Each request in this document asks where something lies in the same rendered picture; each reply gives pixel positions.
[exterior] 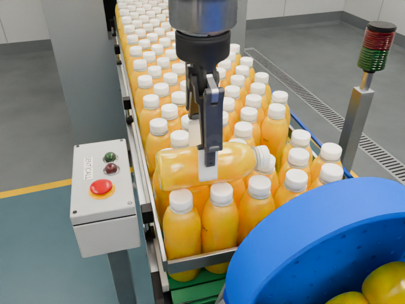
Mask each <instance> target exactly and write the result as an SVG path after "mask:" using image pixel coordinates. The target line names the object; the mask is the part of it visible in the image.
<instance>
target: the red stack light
mask: <svg viewBox="0 0 405 304"><path fill-rule="evenodd" d="M395 33H396V30H395V31H394V32H391V33H380V32H376V31H372V30H370V29H368V27H366V30H365V34H364V37H363V42H362V45H363V46H364V47H365V48H368V49H373V50H378V51H385V50H389V49H391V47H392V43H393V41H394V37H395Z"/></svg>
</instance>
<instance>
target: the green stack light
mask: <svg viewBox="0 0 405 304"><path fill-rule="evenodd" d="M390 50H391V49H389V50H385V51H378V50H373V49H368V48H365V47H364V46H363V45H362V46H361V49H360V53H359V57H358V60H357V66H358V67H359V68H361V69H364V70H367V71H382V70H384V69H385V66H386V63H387V60H388V56H389V53H390Z"/></svg>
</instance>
